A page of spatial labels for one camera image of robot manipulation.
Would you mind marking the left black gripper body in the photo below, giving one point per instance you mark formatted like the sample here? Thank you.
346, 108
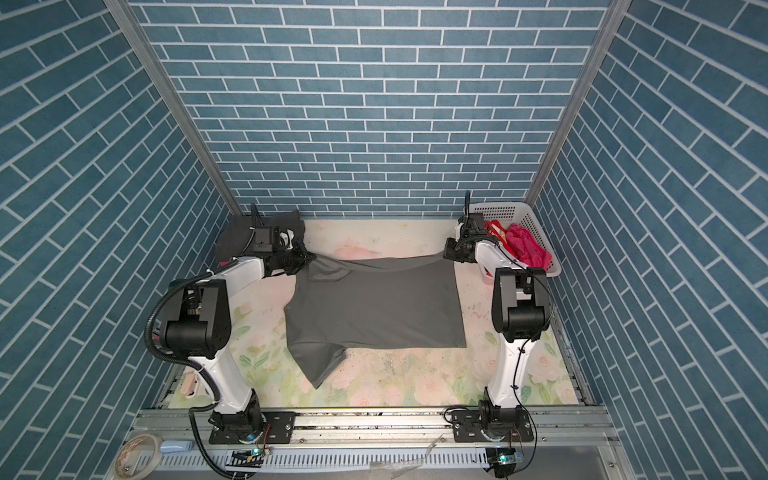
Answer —
289, 259

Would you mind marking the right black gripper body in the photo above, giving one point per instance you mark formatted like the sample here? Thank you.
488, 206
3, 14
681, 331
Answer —
455, 250

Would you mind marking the white plastic laundry basket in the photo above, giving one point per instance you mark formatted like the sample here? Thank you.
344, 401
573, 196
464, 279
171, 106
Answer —
519, 213

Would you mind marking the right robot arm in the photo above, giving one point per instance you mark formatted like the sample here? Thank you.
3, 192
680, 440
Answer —
521, 310

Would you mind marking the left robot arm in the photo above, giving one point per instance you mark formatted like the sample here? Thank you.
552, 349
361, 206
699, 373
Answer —
191, 324

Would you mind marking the red printed t shirt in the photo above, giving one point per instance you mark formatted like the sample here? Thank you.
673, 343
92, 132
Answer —
495, 229

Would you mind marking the folded dark grey t shirt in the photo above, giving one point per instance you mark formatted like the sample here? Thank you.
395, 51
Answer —
234, 237

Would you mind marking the pink t shirt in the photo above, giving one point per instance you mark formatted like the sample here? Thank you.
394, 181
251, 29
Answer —
524, 247

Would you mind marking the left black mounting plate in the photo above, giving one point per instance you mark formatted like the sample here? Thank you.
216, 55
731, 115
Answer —
276, 427

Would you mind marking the black mounting plate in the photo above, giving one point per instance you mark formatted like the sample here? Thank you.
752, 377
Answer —
276, 427
474, 427

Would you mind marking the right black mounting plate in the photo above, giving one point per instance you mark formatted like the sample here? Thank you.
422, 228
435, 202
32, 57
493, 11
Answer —
474, 427

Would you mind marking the left green circuit board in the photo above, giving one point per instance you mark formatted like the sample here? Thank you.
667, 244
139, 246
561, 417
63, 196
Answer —
250, 458

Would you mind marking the green circuit board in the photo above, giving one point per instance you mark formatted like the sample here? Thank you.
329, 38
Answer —
250, 458
501, 461

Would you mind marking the white ventilation grille strip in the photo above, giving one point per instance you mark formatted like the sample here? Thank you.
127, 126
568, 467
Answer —
339, 460

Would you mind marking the right green circuit board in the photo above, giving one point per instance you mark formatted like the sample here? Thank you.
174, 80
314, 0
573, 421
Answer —
501, 461

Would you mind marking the roll of clear tape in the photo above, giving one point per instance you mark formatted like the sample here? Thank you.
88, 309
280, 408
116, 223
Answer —
138, 458

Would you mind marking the right corner aluminium post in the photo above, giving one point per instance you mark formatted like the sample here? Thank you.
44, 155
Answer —
606, 33

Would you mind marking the corner aluminium post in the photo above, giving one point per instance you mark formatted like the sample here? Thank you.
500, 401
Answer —
606, 33
129, 25

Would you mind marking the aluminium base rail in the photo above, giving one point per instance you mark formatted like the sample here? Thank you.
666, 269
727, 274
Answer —
570, 425

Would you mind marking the left corner aluminium post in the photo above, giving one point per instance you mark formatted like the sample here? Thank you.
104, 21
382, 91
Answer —
129, 25

